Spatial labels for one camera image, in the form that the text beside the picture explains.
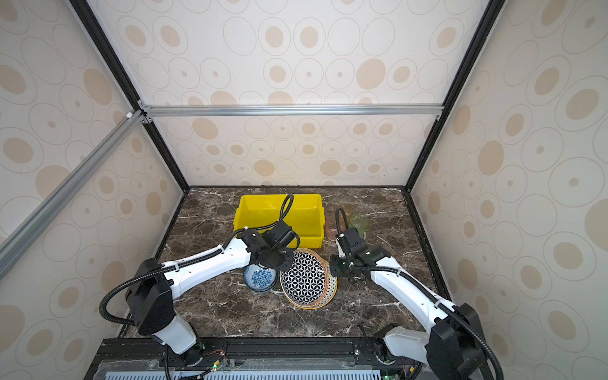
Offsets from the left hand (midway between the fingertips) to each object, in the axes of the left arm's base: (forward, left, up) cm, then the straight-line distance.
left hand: (295, 262), depth 81 cm
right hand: (-1, -14, -3) cm, 14 cm away
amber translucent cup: (+33, -23, -14) cm, 43 cm away
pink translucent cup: (+20, -14, -9) cm, 26 cm away
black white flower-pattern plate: (-4, -4, -8) cm, 10 cm away
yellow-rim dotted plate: (-6, -13, -10) cm, 17 cm away
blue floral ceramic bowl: (-3, +13, -8) cm, 16 cm away
